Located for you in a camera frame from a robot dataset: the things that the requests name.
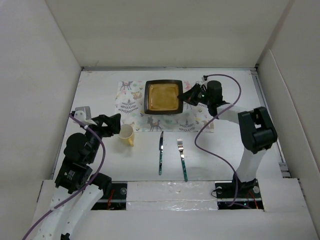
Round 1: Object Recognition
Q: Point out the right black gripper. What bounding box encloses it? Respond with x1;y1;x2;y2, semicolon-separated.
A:
177;82;212;106

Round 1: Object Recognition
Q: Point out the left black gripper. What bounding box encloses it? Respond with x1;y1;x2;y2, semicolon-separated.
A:
82;112;120;163

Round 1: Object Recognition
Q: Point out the floral animal print cloth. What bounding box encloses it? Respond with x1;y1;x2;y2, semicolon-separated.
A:
114;79;214;133

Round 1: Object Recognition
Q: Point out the square yellow black plate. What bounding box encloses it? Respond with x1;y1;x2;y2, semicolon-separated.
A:
144;79;183;115

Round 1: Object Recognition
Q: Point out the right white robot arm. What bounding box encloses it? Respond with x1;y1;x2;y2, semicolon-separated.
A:
177;80;278;197

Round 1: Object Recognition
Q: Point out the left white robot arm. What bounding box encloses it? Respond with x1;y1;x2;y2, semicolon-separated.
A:
34;111;121;240

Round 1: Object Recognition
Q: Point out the yellow mug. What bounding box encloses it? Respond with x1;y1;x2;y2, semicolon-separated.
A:
118;124;135;147

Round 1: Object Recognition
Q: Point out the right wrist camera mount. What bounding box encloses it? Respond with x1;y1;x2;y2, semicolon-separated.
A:
196;75;210;87

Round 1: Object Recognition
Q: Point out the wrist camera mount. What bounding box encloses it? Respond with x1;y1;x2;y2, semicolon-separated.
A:
196;75;210;87
72;106;92;124

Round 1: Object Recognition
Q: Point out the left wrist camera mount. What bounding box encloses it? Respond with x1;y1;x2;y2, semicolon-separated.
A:
72;106;92;124

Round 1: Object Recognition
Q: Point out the fork with teal handle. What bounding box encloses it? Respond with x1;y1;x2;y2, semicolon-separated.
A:
177;138;188;182

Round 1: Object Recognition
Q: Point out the knife with teal handle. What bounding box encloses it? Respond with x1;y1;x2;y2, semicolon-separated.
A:
158;131;164;176

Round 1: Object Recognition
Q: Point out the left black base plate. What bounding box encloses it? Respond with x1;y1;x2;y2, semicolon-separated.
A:
91;181;128;211

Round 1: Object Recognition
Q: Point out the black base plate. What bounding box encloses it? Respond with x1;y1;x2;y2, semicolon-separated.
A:
91;181;128;211
211;180;264;210

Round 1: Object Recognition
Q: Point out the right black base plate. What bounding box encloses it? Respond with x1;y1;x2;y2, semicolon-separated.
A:
211;180;264;210

